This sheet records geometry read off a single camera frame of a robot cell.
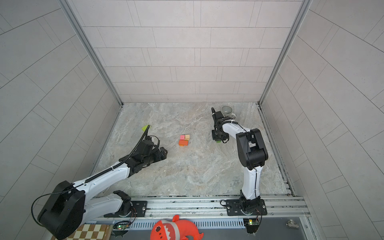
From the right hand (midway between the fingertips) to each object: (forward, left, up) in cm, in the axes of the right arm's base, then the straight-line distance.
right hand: (217, 137), depth 98 cm
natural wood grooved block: (-1, +20, +5) cm, 20 cm away
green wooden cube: (-6, 0, +4) cm, 7 cm away
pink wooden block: (-1, +23, +5) cm, 23 cm away
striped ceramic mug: (+19, -10, +4) cm, 22 cm away
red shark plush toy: (-48, +25, +8) cm, 54 cm away
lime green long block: (+9, +49, +4) cm, 50 cm away
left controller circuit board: (-46, +49, +3) cm, 67 cm away
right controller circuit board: (-47, -9, -1) cm, 48 cm away
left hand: (-11, +32, +6) cm, 34 cm away
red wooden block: (-4, +24, +2) cm, 24 cm away
